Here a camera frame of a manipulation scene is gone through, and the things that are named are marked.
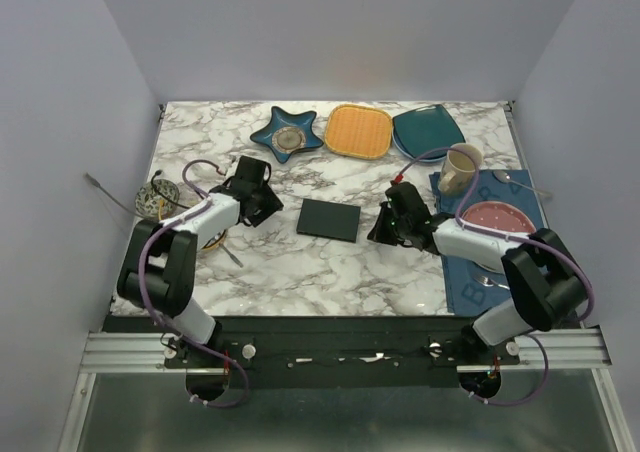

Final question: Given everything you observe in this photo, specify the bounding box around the blue cloth placemat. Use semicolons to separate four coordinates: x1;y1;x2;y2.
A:
442;169;545;317

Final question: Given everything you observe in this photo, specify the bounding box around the black mounting base plate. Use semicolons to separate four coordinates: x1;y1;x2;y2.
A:
102;314;584;391

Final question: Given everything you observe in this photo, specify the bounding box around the teal square plate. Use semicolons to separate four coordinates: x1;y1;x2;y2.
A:
392;104;466;163

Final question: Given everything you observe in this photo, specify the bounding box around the orange woven square tray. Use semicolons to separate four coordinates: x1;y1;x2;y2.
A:
324;104;393;160

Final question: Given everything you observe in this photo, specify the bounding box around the grey ethernet cable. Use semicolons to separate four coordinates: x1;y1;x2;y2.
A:
83;171;244;268

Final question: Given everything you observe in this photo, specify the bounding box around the black cable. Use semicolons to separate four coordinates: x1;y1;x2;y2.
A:
149;170;194;211

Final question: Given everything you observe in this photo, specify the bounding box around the metal fork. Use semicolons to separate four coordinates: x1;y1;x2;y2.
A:
473;274;509;290

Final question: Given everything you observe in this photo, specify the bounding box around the metal spoon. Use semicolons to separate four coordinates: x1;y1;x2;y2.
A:
492;170;553;198

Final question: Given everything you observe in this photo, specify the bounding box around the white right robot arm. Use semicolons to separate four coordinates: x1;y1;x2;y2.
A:
367;182;593;364

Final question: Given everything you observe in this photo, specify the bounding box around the small floral patterned bowl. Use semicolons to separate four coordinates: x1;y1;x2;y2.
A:
134;177;180;219

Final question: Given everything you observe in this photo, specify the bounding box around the blue star-shaped dish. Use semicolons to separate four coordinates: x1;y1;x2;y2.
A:
250;106;324;164

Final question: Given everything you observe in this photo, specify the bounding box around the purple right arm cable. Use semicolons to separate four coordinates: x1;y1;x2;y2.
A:
392;146;596;407

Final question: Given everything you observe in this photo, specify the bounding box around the pink dotted plate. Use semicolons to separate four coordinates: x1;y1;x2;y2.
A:
462;201;536;234

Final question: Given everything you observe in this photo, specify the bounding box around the black network switch box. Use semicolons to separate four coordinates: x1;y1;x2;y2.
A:
296;199;361;243

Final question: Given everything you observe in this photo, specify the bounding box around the aluminium rail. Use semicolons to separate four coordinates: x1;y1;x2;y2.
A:
80;329;612;374

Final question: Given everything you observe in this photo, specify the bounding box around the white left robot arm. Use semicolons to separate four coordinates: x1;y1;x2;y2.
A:
116;156;283;367

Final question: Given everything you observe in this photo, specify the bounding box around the yellow ethernet cable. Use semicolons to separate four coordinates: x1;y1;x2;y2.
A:
157;199;226;253

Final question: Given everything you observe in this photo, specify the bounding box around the beige ceramic mug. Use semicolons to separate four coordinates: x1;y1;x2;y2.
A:
437;143;484;196

